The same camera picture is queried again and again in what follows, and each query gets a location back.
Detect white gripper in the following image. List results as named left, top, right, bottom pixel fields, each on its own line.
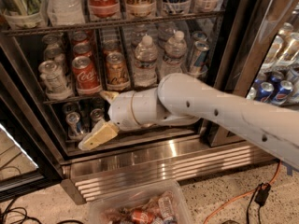
left=78, top=88, right=199, bottom=150

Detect red coke can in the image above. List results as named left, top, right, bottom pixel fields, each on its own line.
left=72, top=56, right=101, bottom=95
left=73, top=43, right=93, bottom=58
left=71, top=31, right=90, bottom=46

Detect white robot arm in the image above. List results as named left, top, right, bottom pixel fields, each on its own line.
left=78, top=74, right=299, bottom=169

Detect bottom green silver can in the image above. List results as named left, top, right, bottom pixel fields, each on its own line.
left=90, top=108, right=105, bottom=127

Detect bottom left blue can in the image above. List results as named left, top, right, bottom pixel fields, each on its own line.
left=65, top=112, right=87, bottom=140

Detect front orange soda can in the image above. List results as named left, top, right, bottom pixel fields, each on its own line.
left=106, top=51, right=130, bottom=91

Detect orange soda can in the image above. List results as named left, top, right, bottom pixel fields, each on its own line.
left=103, top=40, right=121, bottom=57
left=106, top=51, right=130, bottom=91

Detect front silver soda can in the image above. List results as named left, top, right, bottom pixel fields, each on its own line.
left=38, top=60, right=73, bottom=100

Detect silver soda can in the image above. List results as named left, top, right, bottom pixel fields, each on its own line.
left=38, top=60, right=73, bottom=100
left=42, top=34, right=64, bottom=49
left=44, top=48, right=68, bottom=74

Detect rear orange soda can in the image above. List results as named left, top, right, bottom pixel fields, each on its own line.
left=103, top=40, right=121, bottom=57

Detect steel fridge base grille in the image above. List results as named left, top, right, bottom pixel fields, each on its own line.
left=61, top=136, right=275, bottom=204

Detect rear silver soda can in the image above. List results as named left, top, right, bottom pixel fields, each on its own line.
left=42, top=34, right=64, bottom=49

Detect left glass fridge door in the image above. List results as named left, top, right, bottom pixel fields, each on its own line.
left=0, top=63, right=64, bottom=203

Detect glass fridge door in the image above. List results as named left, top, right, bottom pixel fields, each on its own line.
left=207, top=0, right=299, bottom=147
left=0, top=63, right=64, bottom=203

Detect front slim blue can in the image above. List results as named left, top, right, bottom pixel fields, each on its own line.
left=188, top=41, right=210, bottom=76

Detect slim blue can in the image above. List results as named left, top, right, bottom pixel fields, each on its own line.
left=191, top=31, right=207, bottom=42
left=188, top=41, right=210, bottom=76

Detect red can in bin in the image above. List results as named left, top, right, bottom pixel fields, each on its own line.
left=131, top=209, right=155, bottom=224

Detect top shelf coke bottle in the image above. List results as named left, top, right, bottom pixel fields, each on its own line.
left=88, top=0, right=118, bottom=18

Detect top shelf white bottle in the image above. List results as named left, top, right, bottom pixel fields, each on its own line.
left=47, top=0, right=85, bottom=26

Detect rear slim blue can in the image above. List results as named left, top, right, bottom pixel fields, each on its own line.
left=191, top=31, right=207, bottom=42

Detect top shelf green cans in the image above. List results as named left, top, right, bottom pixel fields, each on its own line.
left=1, top=0, right=48, bottom=30

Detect left blue pepsi can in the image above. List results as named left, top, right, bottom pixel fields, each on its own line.
left=255, top=82, right=274, bottom=103

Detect blue pepsi can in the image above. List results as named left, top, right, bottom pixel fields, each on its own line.
left=255, top=82, right=274, bottom=103
left=271, top=80, right=293, bottom=105

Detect right glass fridge door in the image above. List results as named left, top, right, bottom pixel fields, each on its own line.
left=207, top=0, right=299, bottom=147

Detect right blue pepsi can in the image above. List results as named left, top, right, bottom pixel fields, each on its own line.
left=271, top=80, right=293, bottom=105

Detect right fridge silver cans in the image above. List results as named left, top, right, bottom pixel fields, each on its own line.
left=262, top=22, right=299, bottom=69

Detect front left water bottle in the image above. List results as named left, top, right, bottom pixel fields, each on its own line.
left=134, top=35, right=158, bottom=87

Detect water bottle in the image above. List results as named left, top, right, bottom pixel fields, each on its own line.
left=160, top=31, right=187, bottom=78
left=158, top=21, right=177, bottom=49
left=131, top=24, right=148, bottom=47
left=134, top=35, right=158, bottom=87

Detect rear left water bottle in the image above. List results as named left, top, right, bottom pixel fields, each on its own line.
left=131, top=24, right=148, bottom=47

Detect front right water bottle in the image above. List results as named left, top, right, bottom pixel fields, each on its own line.
left=160, top=31, right=187, bottom=78

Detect rear right water bottle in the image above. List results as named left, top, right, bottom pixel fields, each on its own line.
left=158, top=21, right=177, bottom=49

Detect clear plastic bin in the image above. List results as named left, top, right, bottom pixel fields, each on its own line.
left=89, top=180, right=192, bottom=224

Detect crushed bottle in bin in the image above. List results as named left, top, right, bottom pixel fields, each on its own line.
left=158, top=197, right=177, bottom=224

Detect black power adapter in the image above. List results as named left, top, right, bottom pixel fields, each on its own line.
left=255, top=183, right=271, bottom=207

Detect middle wire shelf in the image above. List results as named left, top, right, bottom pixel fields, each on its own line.
left=42, top=75, right=206, bottom=105

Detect wire shelf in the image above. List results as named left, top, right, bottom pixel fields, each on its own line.
left=1, top=9, right=224, bottom=36
left=42, top=75, right=206, bottom=105

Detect top wire shelf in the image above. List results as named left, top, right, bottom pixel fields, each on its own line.
left=1, top=9, right=224, bottom=36

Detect black floor cables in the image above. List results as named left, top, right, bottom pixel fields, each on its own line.
left=0, top=196, right=85, bottom=224

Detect orange extension cord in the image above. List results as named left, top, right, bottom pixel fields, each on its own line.
left=203, top=161, right=282, bottom=224

